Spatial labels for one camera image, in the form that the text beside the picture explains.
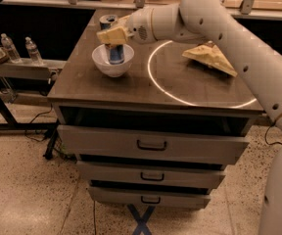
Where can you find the chip bag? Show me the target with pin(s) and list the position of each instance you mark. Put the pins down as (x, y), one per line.
(210, 55)

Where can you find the left water bottle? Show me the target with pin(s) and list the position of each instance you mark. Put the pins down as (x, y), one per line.
(10, 48)

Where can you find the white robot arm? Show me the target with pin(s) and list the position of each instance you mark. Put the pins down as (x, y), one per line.
(259, 66)

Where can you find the right water bottle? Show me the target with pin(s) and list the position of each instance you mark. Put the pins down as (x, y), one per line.
(33, 51)

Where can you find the top drawer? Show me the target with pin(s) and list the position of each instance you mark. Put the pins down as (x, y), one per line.
(149, 145)

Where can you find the grey side shelf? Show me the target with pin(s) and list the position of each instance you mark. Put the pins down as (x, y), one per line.
(28, 70)

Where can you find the drawer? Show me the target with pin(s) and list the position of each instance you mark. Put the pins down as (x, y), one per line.
(140, 174)
(149, 145)
(149, 198)

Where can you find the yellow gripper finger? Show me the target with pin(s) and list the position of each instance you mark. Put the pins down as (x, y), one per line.
(115, 35)
(121, 21)

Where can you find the water bottle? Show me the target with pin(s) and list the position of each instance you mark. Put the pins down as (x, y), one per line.
(33, 51)
(10, 48)

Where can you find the white bowl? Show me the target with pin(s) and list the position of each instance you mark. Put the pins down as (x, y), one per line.
(101, 59)

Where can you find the bottom drawer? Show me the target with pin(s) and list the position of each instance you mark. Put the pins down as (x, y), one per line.
(149, 198)

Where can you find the middle drawer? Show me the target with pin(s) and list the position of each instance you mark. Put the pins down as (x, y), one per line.
(140, 174)

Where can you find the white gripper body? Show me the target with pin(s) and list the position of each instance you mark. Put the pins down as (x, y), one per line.
(138, 25)

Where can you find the grey drawer cabinet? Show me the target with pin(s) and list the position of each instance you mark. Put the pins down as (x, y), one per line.
(161, 92)

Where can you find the red bull can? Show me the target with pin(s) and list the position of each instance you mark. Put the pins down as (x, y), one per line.
(114, 52)

